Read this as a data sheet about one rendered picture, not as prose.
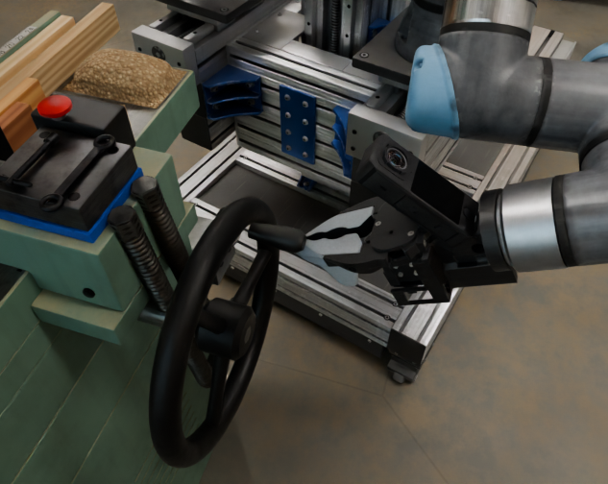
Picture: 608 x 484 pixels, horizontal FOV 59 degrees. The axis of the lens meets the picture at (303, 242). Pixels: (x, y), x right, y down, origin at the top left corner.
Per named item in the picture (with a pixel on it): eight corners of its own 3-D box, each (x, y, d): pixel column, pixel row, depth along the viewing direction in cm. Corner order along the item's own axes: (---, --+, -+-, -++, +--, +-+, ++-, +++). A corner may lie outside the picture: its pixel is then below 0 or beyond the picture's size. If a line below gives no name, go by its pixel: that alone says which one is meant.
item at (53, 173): (93, 244, 47) (73, 198, 42) (-13, 215, 49) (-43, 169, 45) (164, 150, 55) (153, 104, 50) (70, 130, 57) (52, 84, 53)
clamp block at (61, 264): (122, 317, 52) (95, 258, 45) (5, 282, 55) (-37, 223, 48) (188, 211, 61) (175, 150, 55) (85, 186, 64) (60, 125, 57)
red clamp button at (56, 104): (60, 123, 49) (57, 113, 48) (33, 117, 49) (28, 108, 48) (80, 105, 51) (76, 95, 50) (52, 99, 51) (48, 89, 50)
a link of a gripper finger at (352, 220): (317, 276, 60) (393, 268, 55) (291, 239, 57) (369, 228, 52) (326, 255, 62) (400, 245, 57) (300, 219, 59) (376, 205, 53)
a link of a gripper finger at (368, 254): (325, 278, 52) (409, 269, 47) (317, 268, 51) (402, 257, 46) (337, 243, 55) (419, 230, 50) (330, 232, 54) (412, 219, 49)
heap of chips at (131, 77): (156, 108, 69) (150, 84, 66) (61, 89, 72) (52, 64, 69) (187, 72, 75) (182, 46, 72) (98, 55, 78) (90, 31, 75)
